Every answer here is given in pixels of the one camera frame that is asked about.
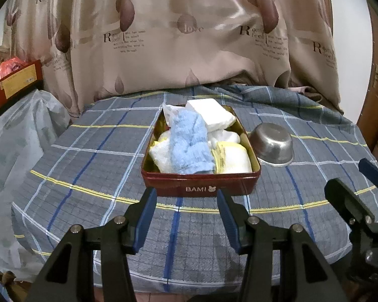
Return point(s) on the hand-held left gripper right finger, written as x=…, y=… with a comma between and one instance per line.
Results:
x=228, y=220

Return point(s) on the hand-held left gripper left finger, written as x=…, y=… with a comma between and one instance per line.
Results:
x=145, y=220

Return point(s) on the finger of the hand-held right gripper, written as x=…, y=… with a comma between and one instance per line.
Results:
x=346, y=195
x=370, y=169

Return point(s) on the red and gold tin box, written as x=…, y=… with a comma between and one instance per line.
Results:
x=201, y=184

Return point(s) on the cream coloured cloth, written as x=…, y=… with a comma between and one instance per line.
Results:
x=233, y=160

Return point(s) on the white garment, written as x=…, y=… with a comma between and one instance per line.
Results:
x=160, y=157

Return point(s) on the light blue towel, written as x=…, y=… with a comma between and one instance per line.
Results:
x=189, y=144

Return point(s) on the steel bowl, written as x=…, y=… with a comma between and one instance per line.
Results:
x=271, y=144

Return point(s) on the white fluffy towel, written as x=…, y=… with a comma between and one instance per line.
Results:
x=208, y=113

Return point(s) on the grey plaid bed sheet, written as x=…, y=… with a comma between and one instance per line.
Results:
x=97, y=170

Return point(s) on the pinkish beige cloth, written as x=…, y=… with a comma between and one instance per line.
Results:
x=302, y=91

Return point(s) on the translucent white plastic bag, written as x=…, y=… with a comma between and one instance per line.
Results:
x=25, y=122

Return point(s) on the beige printed curtain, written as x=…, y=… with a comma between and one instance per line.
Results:
x=176, y=53

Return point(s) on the orange cardboard box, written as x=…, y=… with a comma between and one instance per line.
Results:
x=19, y=81

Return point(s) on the pink plastic bag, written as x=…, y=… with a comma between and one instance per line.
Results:
x=8, y=67

